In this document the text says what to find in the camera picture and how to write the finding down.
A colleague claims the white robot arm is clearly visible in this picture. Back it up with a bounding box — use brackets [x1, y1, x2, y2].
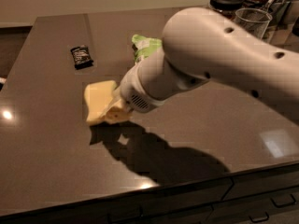
[107, 7, 299, 123]

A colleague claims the dark drawer with handle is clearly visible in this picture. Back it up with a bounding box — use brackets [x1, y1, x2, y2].
[223, 171, 299, 201]

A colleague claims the black lower drawer handle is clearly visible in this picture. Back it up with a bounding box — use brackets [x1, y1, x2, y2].
[249, 212, 269, 224]

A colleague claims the dark middle drawer front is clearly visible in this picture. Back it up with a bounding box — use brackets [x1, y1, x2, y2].
[107, 178, 233, 224]

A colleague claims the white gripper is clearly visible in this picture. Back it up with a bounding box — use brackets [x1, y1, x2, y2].
[101, 64, 164, 124]

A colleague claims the yellow sponge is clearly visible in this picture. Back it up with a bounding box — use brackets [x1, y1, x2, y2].
[84, 80, 117, 126]

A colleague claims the black snack packet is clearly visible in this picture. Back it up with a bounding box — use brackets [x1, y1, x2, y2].
[70, 45, 93, 69]

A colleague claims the green rice chip bag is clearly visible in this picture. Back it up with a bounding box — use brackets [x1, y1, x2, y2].
[132, 35, 162, 63]

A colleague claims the glass jar with black lid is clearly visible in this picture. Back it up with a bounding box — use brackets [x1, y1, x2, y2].
[209, 0, 244, 19]

